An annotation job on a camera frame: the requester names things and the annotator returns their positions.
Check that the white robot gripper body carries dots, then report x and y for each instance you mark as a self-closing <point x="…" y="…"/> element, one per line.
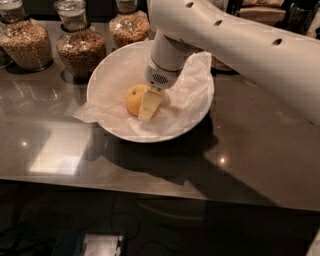
<point x="160" y="77"/>

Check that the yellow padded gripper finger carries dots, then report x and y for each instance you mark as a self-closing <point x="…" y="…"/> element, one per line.
<point x="151" y="100"/>

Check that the orange fruit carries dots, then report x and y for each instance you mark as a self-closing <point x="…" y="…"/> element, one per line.
<point x="134" y="98"/>

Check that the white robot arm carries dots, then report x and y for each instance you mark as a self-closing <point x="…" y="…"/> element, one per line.
<point x="282" y="62"/>

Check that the large white bowl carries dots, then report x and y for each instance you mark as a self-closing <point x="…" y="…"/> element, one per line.
<point x="151" y="133"/>

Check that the white crumpled paper liner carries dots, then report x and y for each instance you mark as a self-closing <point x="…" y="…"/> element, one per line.
<point x="113" y="86"/>

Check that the tall stack of paper bowls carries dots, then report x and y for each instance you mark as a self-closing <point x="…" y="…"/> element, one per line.
<point x="219" y="65"/>

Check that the glass jar of mixed cereal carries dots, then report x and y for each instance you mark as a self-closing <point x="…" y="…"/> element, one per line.
<point x="130" y="25"/>

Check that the glass jar of brown granola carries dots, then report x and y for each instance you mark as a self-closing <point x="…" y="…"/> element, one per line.
<point x="80" y="48"/>

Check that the stack of brown napkins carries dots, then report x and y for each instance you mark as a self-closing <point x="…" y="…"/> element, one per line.
<point x="268" y="12"/>

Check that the glass jar of light cereal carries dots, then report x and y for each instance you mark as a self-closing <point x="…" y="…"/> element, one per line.
<point x="27" y="43"/>

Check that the glass jar at left edge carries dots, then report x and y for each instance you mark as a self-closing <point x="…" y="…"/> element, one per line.
<point x="5" y="59"/>

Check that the grey box under table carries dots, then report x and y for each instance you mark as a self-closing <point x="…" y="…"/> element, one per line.
<point x="73" y="243"/>

